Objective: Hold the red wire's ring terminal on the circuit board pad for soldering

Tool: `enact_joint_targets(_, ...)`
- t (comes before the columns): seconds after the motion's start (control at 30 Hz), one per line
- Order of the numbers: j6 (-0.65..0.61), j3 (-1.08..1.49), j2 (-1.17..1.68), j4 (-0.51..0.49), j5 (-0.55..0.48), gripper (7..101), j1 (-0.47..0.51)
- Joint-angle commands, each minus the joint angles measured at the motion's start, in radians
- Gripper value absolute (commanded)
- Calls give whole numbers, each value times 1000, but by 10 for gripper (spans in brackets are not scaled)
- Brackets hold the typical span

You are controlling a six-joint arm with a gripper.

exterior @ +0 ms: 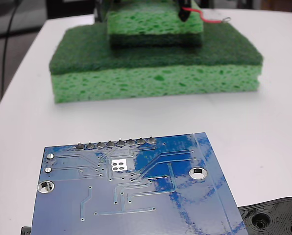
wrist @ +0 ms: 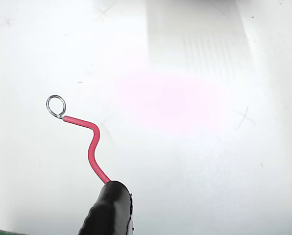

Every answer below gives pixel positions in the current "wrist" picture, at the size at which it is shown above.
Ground red wire with bare loop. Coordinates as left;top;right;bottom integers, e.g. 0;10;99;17
46;94;112;184

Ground large green scouring sponge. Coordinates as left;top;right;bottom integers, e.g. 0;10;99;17
0;226;23;235

